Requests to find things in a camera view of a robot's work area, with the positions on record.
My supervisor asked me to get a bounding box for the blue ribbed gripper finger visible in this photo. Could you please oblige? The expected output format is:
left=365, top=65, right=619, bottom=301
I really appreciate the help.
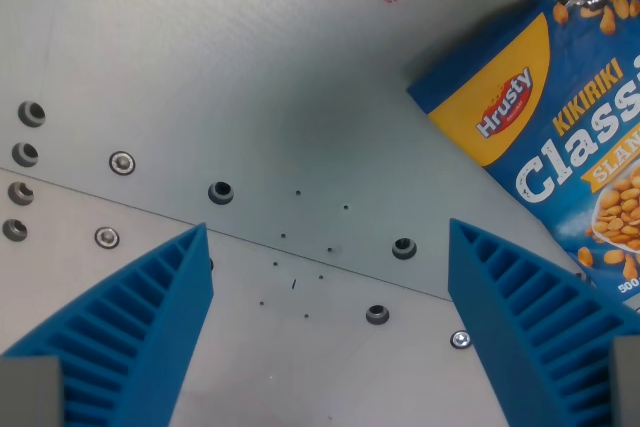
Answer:
left=447, top=218, right=640, bottom=427
left=0, top=221, right=215, bottom=427

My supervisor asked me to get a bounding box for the blue Hrusty peanut bag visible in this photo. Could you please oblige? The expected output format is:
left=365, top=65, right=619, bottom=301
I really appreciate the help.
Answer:
left=406, top=0, right=640, bottom=312

